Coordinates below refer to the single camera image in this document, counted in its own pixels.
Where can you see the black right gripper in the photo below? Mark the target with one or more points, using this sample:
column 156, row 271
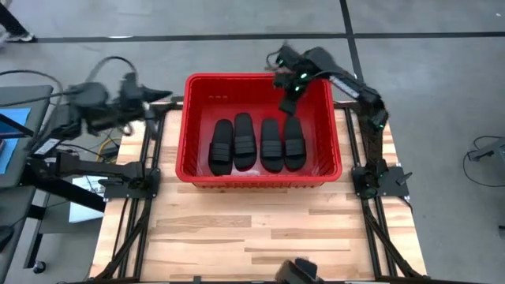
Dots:
column 294, row 73

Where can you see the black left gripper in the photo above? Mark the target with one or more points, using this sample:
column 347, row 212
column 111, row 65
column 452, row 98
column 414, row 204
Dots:
column 102, row 106

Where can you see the black slide sandal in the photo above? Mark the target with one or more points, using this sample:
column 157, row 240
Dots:
column 244, row 142
column 272, row 146
column 221, row 150
column 295, row 144

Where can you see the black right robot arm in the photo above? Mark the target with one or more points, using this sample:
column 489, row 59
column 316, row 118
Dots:
column 376, row 130

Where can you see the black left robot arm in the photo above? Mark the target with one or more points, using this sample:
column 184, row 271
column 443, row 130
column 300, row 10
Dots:
column 98, row 165

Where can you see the red plastic bin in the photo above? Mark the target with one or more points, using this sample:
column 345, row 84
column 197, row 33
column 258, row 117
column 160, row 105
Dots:
column 252, row 98

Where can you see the white box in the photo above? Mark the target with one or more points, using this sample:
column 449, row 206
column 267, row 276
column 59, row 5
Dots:
column 84, row 209

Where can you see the dark grey desk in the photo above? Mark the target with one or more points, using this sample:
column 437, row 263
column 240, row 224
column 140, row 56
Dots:
column 27, row 98
column 12, row 205

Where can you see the blue sheet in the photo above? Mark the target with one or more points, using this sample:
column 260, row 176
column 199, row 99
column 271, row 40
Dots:
column 13, row 118

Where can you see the person's leg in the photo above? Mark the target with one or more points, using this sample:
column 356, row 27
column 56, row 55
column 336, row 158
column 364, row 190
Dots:
column 12, row 27

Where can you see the black edge clamp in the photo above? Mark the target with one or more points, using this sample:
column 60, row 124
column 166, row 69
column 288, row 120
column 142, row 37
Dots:
column 197, row 279

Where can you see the black caster wheel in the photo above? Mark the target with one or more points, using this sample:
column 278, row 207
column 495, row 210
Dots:
column 38, row 267

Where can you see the grey metal stand leg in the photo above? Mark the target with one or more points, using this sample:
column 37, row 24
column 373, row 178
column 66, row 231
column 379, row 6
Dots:
column 491, row 149

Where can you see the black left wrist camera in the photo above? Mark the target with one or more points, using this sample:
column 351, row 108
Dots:
column 128, row 88

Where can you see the black desk leg frame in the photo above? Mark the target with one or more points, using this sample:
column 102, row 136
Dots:
column 67, row 191

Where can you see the black aluminium table frame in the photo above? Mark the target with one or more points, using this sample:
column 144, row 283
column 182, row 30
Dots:
column 368, row 244
column 138, row 256

